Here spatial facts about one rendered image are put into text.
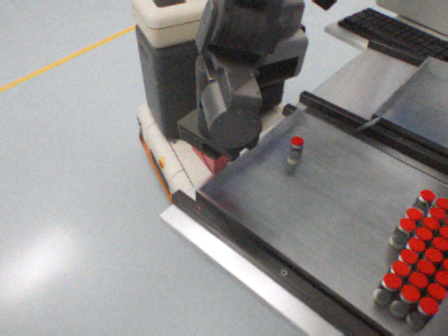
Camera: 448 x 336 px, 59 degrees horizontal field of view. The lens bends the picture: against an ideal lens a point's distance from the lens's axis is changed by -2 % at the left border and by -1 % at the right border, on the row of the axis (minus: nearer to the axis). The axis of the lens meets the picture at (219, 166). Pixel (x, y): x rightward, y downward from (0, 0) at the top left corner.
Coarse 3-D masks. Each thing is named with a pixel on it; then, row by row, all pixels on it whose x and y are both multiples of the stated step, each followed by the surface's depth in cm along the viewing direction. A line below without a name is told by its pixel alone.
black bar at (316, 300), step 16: (176, 192) 60; (192, 208) 58; (208, 224) 56; (224, 224) 56; (224, 240) 55; (240, 240) 54; (256, 256) 52; (272, 272) 51; (288, 272) 51; (288, 288) 50; (304, 288) 49; (320, 304) 48; (336, 304) 48; (336, 320) 47; (352, 320) 46
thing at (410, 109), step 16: (432, 64) 84; (416, 80) 83; (432, 80) 83; (400, 96) 79; (416, 96) 79; (432, 96) 79; (384, 112) 75; (400, 112) 76; (416, 112) 76; (432, 112) 76; (400, 128) 68; (416, 128) 73; (432, 128) 73; (432, 144) 66
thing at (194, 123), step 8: (200, 104) 51; (192, 112) 58; (200, 112) 52; (184, 120) 56; (192, 120) 56; (200, 120) 53; (184, 128) 56; (192, 128) 55; (200, 128) 54; (200, 136) 54; (208, 136) 53; (256, 136) 54; (208, 144) 54; (216, 144) 53; (248, 144) 54; (224, 152) 52; (232, 152) 52; (232, 160) 52
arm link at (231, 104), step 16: (208, 0) 43; (208, 16) 43; (208, 32) 43; (208, 48) 45; (224, 48) 46; (272, 48) 46; (224, 64) 43; (240, 64) 45; (256, 64) 47; (224, 80) 43; (240, 80) 42; (208, 96) 44; (224, 96) 42; (240, 96) 41; (256, 96) 41; (208, 112) 43; (224, 112) 41; (240, 112) 41; (256, 112) 42; (208, 128) 43; (224, 128) 43; (240, 128) 43; (256, 128) 44; (224, 144) 44; (240, 144) 45
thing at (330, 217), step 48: (288, 144) 70; (336, 144) 69; (240, 192) 62; (288, 192) 62; (336, 192) 62; (384, 192) 62; (288, 240) 56; (336, 240) 56; (384, 240) 56; (336, 288) 51
